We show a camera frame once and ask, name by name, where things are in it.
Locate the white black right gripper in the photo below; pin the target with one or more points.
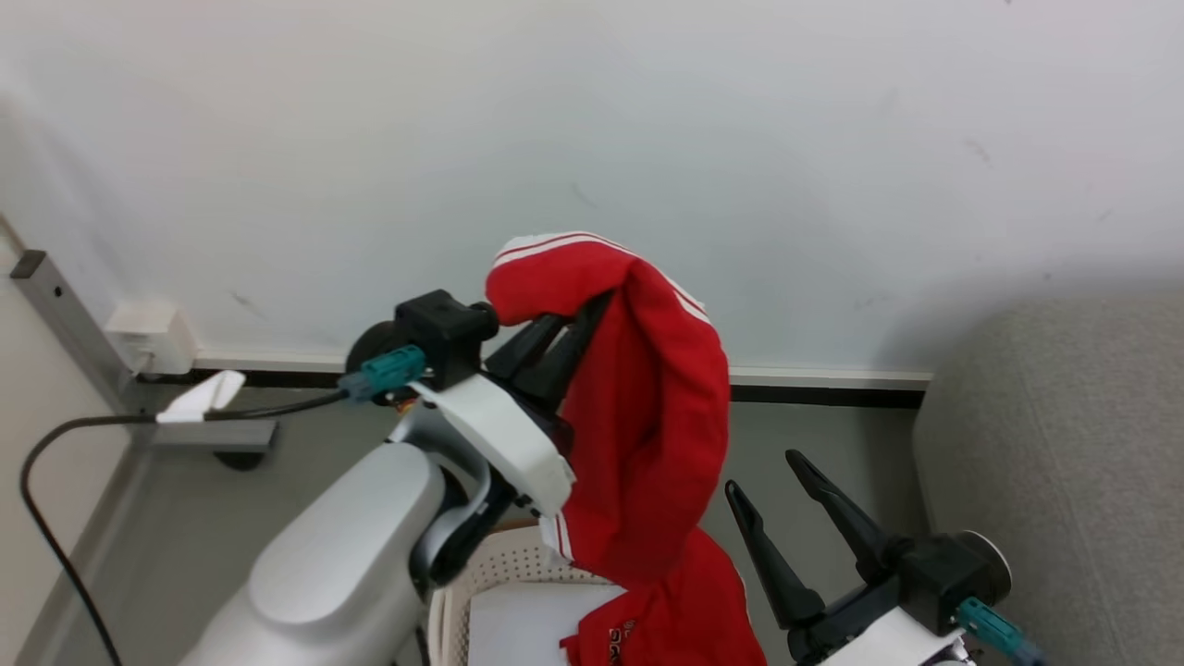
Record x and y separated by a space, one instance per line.
879 638

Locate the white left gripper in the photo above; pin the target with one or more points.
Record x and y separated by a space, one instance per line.
504 439

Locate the red garment with white stripes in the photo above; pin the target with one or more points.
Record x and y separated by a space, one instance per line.
647 425

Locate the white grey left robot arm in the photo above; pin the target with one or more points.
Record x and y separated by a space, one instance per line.
342 555

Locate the cream perforated laundry basket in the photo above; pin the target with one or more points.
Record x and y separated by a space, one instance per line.
518 560

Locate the white and black baseboard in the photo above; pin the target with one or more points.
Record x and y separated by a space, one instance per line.
814 384

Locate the white flat sheet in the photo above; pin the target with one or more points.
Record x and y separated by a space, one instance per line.
527 624

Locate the dark round foot pad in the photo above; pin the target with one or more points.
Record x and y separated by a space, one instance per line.
240 459

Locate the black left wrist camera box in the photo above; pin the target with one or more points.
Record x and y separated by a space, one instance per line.
444 333

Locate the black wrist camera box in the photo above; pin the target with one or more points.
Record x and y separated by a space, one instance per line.
953 573
444 333

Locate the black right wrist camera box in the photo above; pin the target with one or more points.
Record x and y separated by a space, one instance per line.
953 573

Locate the teal left camera connector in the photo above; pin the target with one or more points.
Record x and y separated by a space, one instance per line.
388 372

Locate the teal camera connector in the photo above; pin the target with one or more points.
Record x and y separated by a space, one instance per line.
388 372
994 634

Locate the teal right camera connector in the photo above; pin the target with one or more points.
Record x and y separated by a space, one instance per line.
994 634

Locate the white wall socket box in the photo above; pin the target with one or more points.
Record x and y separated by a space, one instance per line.
153 335

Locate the grey metal frame post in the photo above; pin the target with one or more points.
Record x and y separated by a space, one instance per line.
69 319

